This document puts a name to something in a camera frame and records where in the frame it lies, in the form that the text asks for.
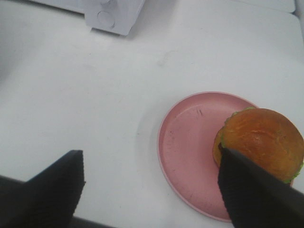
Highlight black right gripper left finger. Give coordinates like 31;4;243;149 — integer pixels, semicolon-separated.
0;150;85;228

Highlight pink round plate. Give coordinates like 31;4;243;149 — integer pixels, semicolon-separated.
157;92;255;223

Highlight white microwave oven body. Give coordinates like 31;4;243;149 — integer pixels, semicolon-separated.
33;0;145;36

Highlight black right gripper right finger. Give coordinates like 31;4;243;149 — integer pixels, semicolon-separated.
218;148;304;228

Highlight burger with brown bun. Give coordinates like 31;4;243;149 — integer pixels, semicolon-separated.
212;108;304;184

